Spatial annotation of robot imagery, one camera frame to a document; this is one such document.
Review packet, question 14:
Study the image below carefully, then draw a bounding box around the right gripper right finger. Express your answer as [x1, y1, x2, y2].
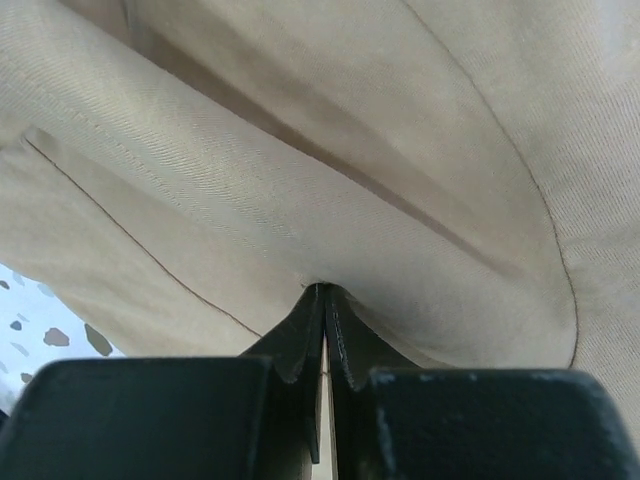
[324, 286, 639, 479]

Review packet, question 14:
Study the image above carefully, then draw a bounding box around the beige t shirt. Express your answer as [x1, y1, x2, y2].
[0, 0, 640, 371]

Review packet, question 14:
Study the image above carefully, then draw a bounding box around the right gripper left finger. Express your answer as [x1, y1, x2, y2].
[1, 284, 323, 479]

